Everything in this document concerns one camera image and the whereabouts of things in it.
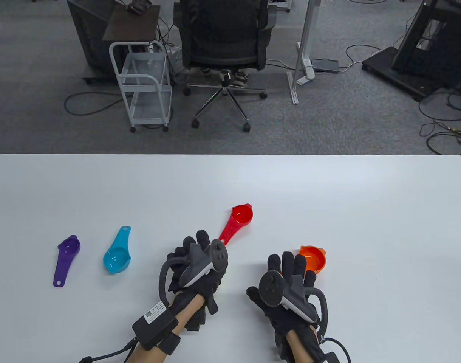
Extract person's left hand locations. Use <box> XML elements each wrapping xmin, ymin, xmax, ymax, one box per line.
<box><xmin>166</xmin><ymin>230</ymin><xmax>229</xmax><ymax>315</ymax></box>

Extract person's right hand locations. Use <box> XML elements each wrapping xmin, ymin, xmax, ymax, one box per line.
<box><xmin>247</xmin><ymin>251</ymin><xmax>322</xmax><ymax>360</ymax></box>

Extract orange plastic measuring cup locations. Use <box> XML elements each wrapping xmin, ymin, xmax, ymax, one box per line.
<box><xmin>299</xmin><ymin>245</ymin><xmax>327</xmax><ymax>275</ymax></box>

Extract red plastic measuring cup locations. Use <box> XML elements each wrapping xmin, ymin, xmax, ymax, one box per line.
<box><xmin>218</xmin><ymin>203</ymin><xmax>253</xmax><ymax>245</ymax></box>

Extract light blue plastic measuring cup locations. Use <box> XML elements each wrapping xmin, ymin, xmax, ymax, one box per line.
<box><xmin>103</xmin><ymin>226</ymin><xmax>132</xmax><ymax>275</ymax></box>

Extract purple plastic measuring cup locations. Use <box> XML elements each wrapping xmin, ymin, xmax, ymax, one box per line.
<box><xmin>53</xmin><ymin>235</ymin><xmax>81</xmax><ymax>288</ymax></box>

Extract person's right forearm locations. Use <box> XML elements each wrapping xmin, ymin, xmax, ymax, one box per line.
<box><xmin>285</xmin><ymin>327</ymin><xmax>322</xmax><ymax>363</ymax></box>

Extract person's left forearm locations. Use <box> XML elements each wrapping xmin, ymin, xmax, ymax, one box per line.
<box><xmin>128</xmin><ymin>295</ymin><xmax>206</xmax><ymax>363</ymax></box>

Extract grey left hand controller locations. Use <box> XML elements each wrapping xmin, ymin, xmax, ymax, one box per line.
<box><xmin>159</xmin><ymin>239</ymin><xmax>229</xmax><ymax>303</ymax></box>

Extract grey hand controller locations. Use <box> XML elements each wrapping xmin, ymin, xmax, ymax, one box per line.
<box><xmin>159</xmin><ymin>239</ymin><xmax>229</xmax><ymax>303</ymax></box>
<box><xmin>258</xmin><ymin>271</ymin><xmax>328</xmax><ymax>335</ymax></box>

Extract grey right hand controller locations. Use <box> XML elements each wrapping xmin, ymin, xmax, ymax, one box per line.
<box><xmin>258</xmin><ymin>271</ymin><xmax>328</xmax><ymax>335</ymax></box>

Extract black left wrist sensor box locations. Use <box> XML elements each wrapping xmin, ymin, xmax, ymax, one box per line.
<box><xmin>132</xmin><ymin>301</ymin><xmax>182</xmax><ymax>356</ymax></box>

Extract white rolling cart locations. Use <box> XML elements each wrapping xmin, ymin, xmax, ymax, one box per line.
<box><xmin>109</xmin><ymin>41</ymin><xmax>173</xmax><ymax>133</ymax></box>

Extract black mesh office chair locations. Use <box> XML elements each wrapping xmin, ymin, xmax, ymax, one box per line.
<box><xmin>174</xmin><ymin>0</ymin><xmax>277</xmax><ymax>132</ymax></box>

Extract small brown side table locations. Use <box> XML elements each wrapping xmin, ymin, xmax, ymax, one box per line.
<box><xmin>102</xmin><ymin>5</ymin><xmax>161</xmax><ymax>42</ymax></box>

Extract white metal desk leg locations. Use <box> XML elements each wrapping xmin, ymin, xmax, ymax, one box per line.
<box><xmin>287</xmin><ymin>0</ymin><xmax>322</xmax><ymax>105</ymax></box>

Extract black cabinet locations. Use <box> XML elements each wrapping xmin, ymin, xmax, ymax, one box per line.
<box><xmin>67</xmin><ymin>0</ymin><xmax>129</xmax><ymax>84</ymax></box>

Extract black glove cable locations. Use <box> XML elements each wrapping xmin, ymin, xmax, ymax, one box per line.
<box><xmin>321</xmin><ymin>337</ymin><xmax>352</xmax><ymax>363</ymax></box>
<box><xmin>79</xmin><ymin>338</ymin><xmax>141</xmax><ymax>363</ymax></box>

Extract black floor cable bundle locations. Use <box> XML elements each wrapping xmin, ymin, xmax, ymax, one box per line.
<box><xmin>418</xmin><ymin>85</ymin><xmax>461</xmax><ymax>157</ymax></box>

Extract black floor cable loop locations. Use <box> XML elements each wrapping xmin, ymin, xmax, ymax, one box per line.
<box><xmin>64</xmin><ymin>92</ymin><xmax>133</xmax><ymax>116</ymax></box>

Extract black adapter cable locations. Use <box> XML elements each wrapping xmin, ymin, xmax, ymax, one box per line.
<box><xmin>338</xmin><ymin>45</ymin><xmax>382</xmax><ymax>72</ymax></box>

